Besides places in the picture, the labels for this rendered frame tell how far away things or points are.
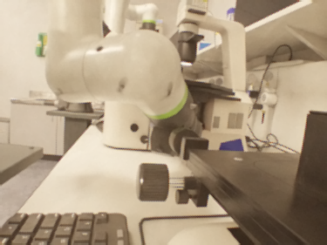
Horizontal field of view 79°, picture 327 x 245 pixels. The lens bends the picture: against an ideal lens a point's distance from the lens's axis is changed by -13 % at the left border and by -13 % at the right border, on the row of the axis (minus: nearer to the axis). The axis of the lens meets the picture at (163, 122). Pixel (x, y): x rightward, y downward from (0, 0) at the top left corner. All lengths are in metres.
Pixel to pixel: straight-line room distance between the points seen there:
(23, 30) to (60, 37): 3.38
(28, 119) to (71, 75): 2.63
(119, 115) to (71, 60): 0.32
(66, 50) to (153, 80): 0.15
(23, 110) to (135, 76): 2.74
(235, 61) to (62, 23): 0.59
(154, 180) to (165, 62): 0.15
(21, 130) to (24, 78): 0.91
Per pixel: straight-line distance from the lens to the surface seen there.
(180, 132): 0.30
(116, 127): 0.64
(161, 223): 0.30
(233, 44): 0.81
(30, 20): 3.75
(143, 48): 0.29
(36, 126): 2.94
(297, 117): 1.07
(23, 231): 0.26
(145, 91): 0.29
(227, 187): 0.17
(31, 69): 3.59
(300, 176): 0.20
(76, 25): 0.37
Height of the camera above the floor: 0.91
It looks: 6 degrees down
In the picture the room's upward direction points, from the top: 6 degrees clockwise
